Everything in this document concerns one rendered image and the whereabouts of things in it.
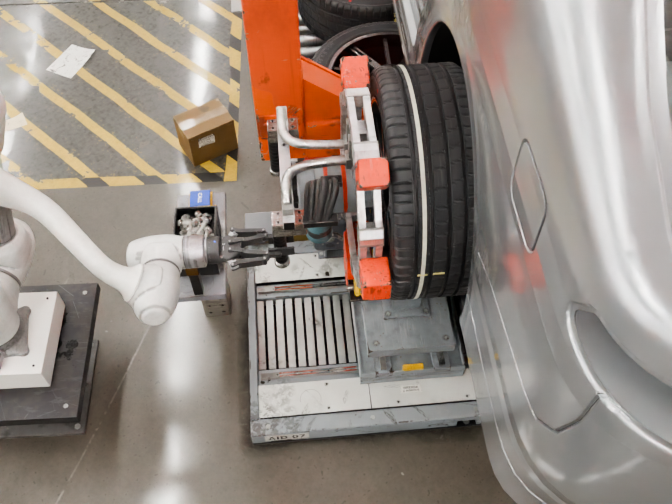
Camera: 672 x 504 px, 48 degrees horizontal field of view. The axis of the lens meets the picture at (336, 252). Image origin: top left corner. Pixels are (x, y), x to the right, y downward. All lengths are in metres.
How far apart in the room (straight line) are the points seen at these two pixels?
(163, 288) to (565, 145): 1.08
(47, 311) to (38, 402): 0.29
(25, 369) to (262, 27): 1.27
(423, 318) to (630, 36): 1.57
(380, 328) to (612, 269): 1.58
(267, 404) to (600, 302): 1.70
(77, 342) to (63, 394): 0.19
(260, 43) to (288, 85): 0.19
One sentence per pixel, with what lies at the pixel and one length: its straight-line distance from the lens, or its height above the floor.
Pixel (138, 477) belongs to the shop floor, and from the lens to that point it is 2.72.
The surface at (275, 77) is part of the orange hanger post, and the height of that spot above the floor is 0.90.
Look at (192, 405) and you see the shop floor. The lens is 2.78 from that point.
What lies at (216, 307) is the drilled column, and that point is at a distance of 2.88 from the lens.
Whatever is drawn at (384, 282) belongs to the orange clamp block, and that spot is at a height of 0.89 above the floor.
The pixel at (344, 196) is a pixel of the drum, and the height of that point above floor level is 0.89.
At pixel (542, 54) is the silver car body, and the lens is 1.35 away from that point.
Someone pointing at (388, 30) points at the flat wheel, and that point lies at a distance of 3.22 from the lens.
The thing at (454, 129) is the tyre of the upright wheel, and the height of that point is 1.16.
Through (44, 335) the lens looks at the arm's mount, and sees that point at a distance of 2.59.
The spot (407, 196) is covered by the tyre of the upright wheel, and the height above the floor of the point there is 1.08.
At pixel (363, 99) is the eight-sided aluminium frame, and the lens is 2.01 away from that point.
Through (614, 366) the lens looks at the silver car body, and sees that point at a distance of 1.25.
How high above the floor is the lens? 2.49
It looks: 55 degrees down
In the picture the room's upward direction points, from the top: 1 degrees counter-clockwise
